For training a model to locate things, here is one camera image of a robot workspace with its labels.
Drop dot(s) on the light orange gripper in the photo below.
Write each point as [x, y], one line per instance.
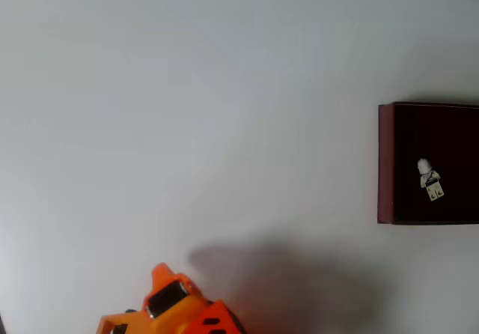
[165, 296]

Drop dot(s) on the small white toy figure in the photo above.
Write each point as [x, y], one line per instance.
[430, 180]

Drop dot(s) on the red-orange robot arm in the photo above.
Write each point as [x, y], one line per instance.
[226, 313]

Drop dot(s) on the dark red cardboard box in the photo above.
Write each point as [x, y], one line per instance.
[411, 132]

